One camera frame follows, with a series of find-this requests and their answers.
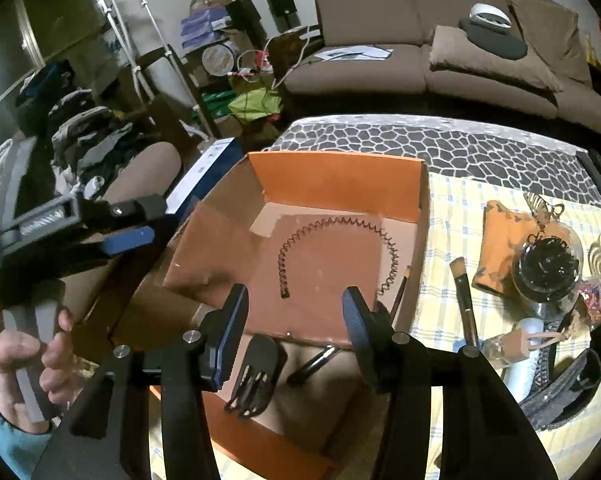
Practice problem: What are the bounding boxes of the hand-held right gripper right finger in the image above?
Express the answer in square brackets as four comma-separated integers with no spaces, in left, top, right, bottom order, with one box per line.
[341,286,556,480]

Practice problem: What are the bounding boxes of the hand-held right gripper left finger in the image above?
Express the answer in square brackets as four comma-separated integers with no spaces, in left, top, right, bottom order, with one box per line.
[30,283,251,480]

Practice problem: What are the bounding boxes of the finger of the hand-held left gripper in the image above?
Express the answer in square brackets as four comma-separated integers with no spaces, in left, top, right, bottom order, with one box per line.
[80,194,168,228]
[93,226,156,261]

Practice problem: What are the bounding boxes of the black hair claw clip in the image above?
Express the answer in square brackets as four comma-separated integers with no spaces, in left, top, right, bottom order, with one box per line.
[224,334,287,420]

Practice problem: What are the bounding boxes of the thin brown makeup brush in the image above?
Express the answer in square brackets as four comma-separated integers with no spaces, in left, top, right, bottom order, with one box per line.
[389,266,412,328]

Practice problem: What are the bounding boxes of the black makeup brush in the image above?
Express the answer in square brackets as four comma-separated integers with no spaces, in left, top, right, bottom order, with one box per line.
[286,345,342,387]

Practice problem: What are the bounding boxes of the black zigzag spiral headband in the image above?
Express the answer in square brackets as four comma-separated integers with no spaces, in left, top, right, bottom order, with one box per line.
[278,216,398,301]

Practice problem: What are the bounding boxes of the orange cardboard box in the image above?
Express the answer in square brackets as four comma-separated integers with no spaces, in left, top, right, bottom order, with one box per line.
[150,152,431,480]

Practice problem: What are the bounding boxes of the clear bottle with wooden cap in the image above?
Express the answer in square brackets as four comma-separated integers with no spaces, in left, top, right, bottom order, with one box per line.
[480,327,573,361]

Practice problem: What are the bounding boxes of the person's left forearm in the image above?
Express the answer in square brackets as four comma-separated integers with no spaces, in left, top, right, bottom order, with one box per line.
[0,385,56,480]

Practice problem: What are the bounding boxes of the brown wooden desktop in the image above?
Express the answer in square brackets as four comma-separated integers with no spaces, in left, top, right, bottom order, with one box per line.
[73,195,206,356]

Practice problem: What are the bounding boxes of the person's left hand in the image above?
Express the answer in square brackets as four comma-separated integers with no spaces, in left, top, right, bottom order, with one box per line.
[0,307,76,433]

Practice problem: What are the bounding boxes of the brown padded chair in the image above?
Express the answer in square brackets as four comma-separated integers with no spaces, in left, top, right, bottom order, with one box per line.
[103,141,184,201]

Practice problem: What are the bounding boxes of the navy white box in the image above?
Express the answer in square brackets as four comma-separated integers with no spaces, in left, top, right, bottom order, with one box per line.
[164,136,244,216]

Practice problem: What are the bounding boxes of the pile of clothes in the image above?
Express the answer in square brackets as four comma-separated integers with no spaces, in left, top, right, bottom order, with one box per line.
[15,60,146,196]

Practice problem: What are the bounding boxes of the long brown makeup brush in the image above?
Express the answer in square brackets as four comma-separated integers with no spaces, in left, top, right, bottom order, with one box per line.
[449,257,481,348]

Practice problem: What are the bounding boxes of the dark wooden chair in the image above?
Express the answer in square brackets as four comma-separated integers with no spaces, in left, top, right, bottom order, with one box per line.
[135,45,216,141]

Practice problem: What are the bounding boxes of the orange leather pouch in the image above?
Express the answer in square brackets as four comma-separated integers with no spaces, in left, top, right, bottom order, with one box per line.
[471,200,536,295]

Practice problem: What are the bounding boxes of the green bag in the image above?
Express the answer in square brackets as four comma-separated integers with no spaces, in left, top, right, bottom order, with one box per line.
[208,87,284,123]

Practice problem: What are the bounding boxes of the round metal tin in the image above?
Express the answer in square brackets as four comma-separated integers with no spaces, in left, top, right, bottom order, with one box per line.
[202,42,236,76]

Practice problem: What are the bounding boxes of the white cylinder cup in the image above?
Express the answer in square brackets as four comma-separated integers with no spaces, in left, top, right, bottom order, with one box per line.
[523,317,553,343]

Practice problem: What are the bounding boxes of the white metal rack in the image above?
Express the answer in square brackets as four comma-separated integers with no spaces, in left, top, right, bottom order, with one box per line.
[83,0,176,106]

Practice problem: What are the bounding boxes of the stack of blue boxes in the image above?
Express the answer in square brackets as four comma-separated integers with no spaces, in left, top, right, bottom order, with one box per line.
[180,2,231,48]

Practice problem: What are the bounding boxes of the glass jar with black ties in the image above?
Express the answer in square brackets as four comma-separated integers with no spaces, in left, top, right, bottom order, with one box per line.
[513,222,586,318]

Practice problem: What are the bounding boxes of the grey metal cabinet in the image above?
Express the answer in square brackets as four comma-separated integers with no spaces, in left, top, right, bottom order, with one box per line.
[0,0,106,126]

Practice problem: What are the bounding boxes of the gold butterfly hair clip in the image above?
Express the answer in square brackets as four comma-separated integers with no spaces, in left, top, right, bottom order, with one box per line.
[523,191,566,221]

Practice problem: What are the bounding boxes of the black speaker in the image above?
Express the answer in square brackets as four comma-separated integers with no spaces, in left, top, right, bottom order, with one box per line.
[225,0,264,36]
[264,0,301,31]

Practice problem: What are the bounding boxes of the papers on sofa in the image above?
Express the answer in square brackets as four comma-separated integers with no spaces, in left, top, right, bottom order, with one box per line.
[313,45,393,61]

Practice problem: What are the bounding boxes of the brown sofa pillow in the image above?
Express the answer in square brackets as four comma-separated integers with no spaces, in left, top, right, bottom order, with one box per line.
[429,25,563,93]

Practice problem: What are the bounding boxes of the brown sofa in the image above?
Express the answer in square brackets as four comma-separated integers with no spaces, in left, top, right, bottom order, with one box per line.
[280,0,601,133]

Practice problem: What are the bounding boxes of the black oval cushion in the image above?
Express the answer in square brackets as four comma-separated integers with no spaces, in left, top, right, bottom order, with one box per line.
[457,17,528,61]

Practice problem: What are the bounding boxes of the white round device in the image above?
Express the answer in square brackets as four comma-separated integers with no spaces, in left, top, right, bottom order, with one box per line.
[467,2,512,31]

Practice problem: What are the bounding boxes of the white cable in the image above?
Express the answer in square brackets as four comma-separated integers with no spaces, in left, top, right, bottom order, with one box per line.
[265,25,326,91]

